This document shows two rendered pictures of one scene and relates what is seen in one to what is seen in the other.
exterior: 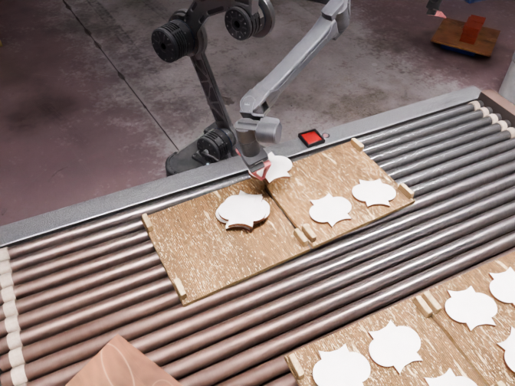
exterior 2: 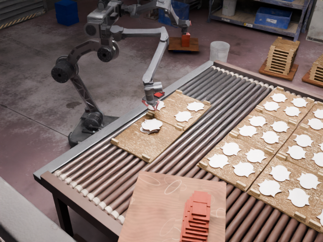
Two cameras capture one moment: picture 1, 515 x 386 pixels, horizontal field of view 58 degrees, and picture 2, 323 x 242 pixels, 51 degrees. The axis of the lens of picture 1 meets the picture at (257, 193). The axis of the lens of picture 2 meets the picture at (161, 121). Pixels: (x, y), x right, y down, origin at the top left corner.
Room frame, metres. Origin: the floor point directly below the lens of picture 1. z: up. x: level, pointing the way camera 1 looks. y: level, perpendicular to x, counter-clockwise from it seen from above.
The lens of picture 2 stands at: (-0.81, 0.81, 2.44)
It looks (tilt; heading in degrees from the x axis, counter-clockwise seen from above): 37 degrees down; 335
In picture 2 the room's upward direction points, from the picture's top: 2 degrees clockwise
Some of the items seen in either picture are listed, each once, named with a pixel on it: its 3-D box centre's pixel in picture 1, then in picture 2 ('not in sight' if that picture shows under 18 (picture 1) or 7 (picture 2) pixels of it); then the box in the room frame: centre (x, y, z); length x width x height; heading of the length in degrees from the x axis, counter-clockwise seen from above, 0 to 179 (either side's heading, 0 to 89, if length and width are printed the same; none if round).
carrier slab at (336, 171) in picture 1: (334, 189); (179, 110); (1.11, -0.26, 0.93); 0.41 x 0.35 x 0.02; 120
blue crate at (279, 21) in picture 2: not in sight; (273, 17); (4.06, -3.81, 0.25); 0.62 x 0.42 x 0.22; 41
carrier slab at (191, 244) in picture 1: (223, 233); (147, 137); (0.90, 0.10, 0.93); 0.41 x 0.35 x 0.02; 120
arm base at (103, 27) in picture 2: not in sight; (105, 30); (1.65, 0.14, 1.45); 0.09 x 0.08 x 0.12; 144
